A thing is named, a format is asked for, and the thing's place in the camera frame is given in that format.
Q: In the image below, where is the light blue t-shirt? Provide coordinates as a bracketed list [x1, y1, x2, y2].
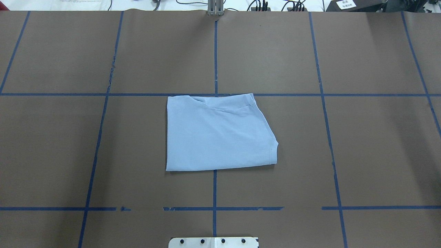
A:
[166, 94, 278, 172]

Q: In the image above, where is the aluminium frame post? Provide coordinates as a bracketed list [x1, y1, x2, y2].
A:
[207, 0, 225, 16]

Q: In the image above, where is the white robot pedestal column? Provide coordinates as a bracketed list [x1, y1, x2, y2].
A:
[168, 237, 259, 248]

